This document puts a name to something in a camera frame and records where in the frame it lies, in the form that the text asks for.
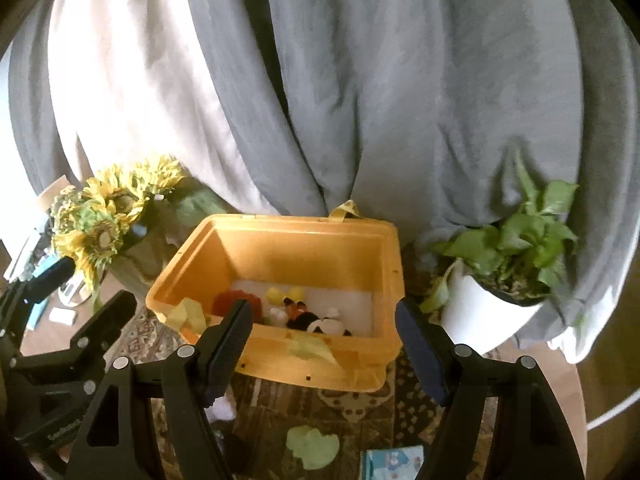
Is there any pale ribbed vase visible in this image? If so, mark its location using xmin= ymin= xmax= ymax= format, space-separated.
xmin=107 ymin=232 xmax=173 ymax=292

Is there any green plant in white pot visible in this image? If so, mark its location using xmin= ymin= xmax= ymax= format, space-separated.
xmin=419 ymin=149 xmax=582 ymax=347

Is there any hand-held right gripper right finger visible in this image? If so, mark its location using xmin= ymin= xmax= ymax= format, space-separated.
xmin=395 ymin=297 xmax=586 ymax=480

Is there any grey curtain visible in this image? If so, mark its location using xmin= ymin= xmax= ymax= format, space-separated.
xmin=7 ymin=25 xmax=81 ymax=198
xmin=182 ymin=0 xmax=640 ymax=366

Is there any patterned brown rug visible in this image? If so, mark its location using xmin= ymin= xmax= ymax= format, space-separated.
xmin=20 ymin=305 xmax=503 ymax=480

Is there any beige sheer curtain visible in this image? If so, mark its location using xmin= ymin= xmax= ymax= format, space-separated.
xmin=47 ymin=0 xmax=283 ymax=217

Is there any black orange plush toy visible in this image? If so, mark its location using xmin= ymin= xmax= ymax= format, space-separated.
xmin=282 ymin=297 xmax=322 ymax=332

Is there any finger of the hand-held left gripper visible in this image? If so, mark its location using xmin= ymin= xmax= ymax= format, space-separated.
xmin=10 ymin=290 xmax=138 ymax=397
xmin=0 ymin=256 xmax=76 ymax=337

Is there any purple white plush toy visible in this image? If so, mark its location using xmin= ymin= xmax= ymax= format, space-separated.
xmin=207 ymin=392 xmax=237 ymax=422

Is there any green plush toy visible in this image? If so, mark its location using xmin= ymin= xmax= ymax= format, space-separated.
xmin=286 ymin=425 xmax=341 ymax=469

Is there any sunflower bouquet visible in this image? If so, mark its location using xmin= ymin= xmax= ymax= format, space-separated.
xmin=47 ymin=155 xmax=227 ymax=307

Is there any yellow plush toy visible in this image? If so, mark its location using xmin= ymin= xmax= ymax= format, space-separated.
xmin=265 ymin=286 xmax=305 ymax=307

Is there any red brown plush toy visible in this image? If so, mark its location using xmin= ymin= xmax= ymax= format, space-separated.
xmin=212 ymin=290 xmax=262 ymax=325

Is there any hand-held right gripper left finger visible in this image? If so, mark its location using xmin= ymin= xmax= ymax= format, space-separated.
xmin=70 ymin=299 xmax=254 ymax=480

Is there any white cable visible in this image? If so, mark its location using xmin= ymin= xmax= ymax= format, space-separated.
xmin=585 ymin=394 xmax=640 ymax=432

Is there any black white plush toy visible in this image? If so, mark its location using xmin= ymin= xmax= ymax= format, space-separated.
xmin=306 ymin=310 xmax=354 ymax=337

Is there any yellow plastic storage box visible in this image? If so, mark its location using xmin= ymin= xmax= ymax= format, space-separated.
xmin=145 ymin=200 xmax=405 ymax=394

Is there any blue printed packet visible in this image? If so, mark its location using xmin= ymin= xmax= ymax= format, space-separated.
xmin=361 ymin=446 xmax=426 ymax=480

